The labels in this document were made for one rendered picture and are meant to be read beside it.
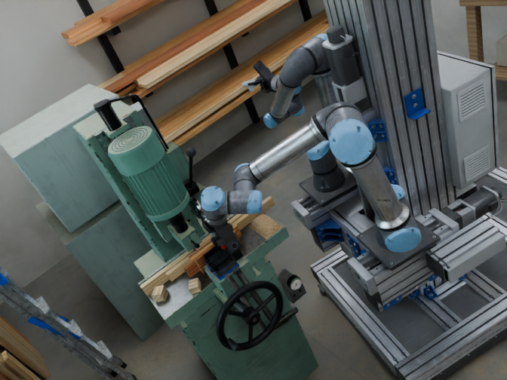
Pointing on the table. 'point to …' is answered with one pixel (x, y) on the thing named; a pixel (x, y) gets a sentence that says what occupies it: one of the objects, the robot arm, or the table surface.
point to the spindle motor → (149, 173)
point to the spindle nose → (179, 223)
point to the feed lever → (191, 174)
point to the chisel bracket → (185, 237)
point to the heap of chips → (265, 225)
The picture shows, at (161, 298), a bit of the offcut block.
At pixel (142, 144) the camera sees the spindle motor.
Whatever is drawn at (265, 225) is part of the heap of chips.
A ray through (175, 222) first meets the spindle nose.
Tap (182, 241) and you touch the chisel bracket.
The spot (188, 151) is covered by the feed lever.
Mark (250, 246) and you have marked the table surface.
